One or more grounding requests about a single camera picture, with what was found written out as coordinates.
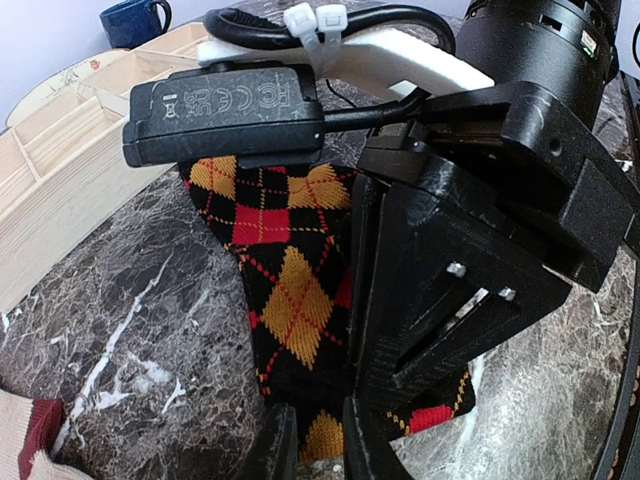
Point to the beige striped sock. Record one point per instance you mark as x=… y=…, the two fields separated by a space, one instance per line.
x=29 y=428

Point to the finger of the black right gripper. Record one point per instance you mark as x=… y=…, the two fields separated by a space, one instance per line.
x=437 y=282

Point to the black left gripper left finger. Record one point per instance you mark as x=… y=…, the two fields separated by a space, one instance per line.
x=274 y=453

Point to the wooden compartment tray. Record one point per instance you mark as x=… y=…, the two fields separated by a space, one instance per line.
x=62 y=168

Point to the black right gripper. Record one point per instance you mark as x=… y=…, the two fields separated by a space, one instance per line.
x=529 y=136

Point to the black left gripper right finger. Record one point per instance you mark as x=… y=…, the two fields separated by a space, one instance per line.
x=367 y=455

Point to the patterned ceramic plate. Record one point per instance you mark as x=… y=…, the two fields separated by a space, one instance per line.
x=59 y=82

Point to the dark blue mug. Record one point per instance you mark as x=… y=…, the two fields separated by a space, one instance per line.
x=130 y=24

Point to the black argyle sock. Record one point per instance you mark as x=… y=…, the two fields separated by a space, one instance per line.
x=289 y=229

